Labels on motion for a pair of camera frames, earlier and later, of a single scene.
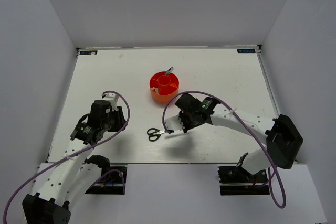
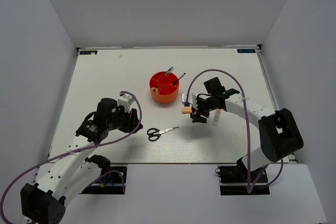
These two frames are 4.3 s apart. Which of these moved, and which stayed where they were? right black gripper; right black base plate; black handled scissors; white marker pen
Moved: right black gripper
Stayed: black handled scissors; right black base plate; white marker pen
